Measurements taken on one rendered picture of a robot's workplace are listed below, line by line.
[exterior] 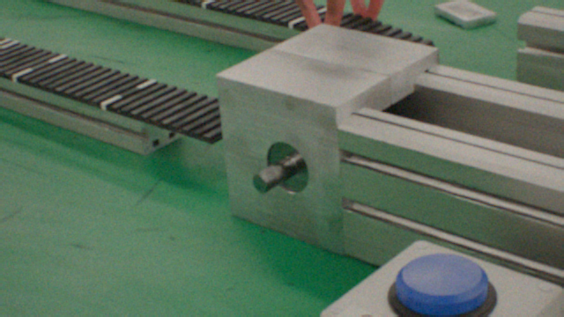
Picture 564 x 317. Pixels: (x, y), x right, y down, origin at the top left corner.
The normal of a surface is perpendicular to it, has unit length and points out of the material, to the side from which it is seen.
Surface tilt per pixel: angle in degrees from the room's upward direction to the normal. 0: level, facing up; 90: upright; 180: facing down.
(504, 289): 0
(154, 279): 0
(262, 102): 90
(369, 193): 90
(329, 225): 90
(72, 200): 0
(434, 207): 90
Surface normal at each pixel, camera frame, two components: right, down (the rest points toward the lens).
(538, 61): -0.65, 0.38
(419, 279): -0.12, -0.88
